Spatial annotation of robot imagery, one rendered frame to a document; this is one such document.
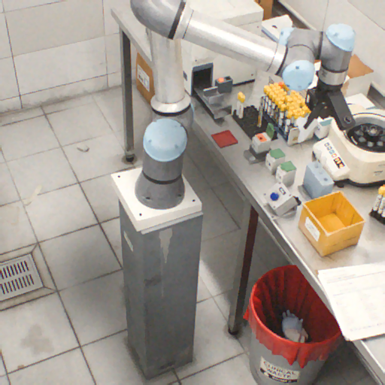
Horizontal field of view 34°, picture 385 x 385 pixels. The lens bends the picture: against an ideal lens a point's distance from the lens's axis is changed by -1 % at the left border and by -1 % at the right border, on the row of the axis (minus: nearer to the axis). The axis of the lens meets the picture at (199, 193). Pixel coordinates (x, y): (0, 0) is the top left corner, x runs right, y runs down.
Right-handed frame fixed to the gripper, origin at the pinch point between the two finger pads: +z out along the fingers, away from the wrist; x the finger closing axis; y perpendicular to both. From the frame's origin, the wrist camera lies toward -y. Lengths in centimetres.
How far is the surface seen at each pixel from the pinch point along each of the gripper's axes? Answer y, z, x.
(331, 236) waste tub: -25.1, 12.4, 9.1
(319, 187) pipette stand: -6.6, 13.0, 2.1
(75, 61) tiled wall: 188, 85, 32
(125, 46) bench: 122, 38, 22
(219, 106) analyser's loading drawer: 43.7, 16.9, 12.3
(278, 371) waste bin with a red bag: -23, 88, 13
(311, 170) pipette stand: -1.0, 10.9, 1.9
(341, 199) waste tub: -13.2, 13.1, -1.6
